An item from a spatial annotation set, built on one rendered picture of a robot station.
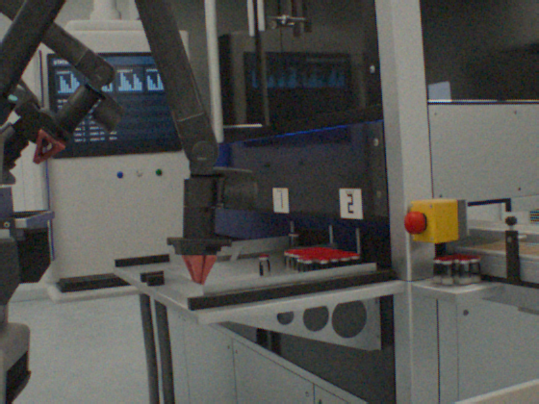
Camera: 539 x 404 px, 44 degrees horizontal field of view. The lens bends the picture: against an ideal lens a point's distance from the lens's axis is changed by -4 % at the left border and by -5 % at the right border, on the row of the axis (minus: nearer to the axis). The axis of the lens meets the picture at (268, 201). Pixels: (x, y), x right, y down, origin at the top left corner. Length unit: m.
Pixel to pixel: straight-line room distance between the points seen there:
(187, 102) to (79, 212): 0.95
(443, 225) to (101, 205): 1.17
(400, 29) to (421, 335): 0.57
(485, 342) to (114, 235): 1.15
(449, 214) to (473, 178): 0.17
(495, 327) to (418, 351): 0.20
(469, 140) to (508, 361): 0.46
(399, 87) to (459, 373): 0.57
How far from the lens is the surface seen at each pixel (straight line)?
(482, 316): 1.40
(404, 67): 1.27
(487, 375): 1.44
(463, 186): 1.33
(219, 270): 1.44
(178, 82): 1.17
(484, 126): 1.37
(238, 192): 1.19
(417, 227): 1.18
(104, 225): 2.07
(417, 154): 1.27
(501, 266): 1.23
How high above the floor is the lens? 1.11
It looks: 3 degrees down
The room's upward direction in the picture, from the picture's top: 4 degrees counter-clockwise
